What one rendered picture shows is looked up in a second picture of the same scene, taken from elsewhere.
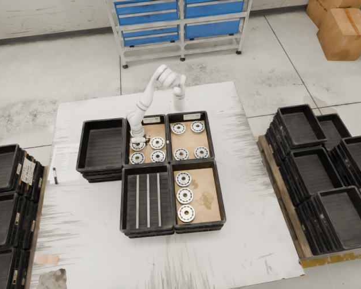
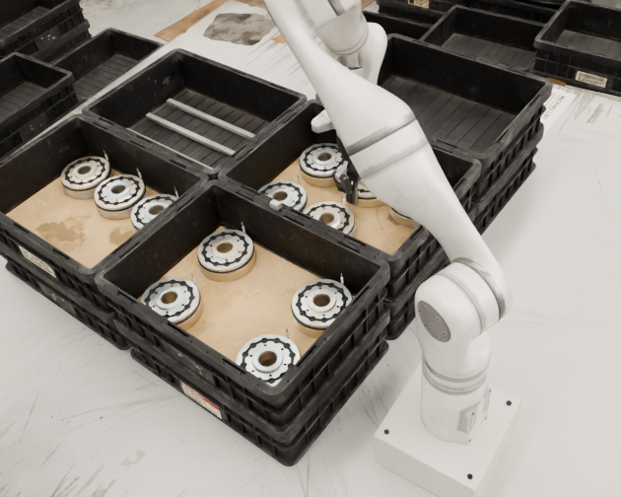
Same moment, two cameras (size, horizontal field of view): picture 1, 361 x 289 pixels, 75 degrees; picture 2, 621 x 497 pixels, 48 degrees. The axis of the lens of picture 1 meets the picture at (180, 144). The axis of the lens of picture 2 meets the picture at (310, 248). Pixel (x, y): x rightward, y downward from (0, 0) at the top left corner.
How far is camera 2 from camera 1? 1.67 m
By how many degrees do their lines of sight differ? 68
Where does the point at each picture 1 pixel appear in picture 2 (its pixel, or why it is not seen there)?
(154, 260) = not seen: hidden behind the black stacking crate
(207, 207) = (49, 225)
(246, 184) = not seen: outside the picture
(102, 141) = (466, 132)
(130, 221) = (198, 101)
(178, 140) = (286, 287)
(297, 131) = not seen: outside the picture
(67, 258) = (265, 51)
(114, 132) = not seen: hidden behind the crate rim
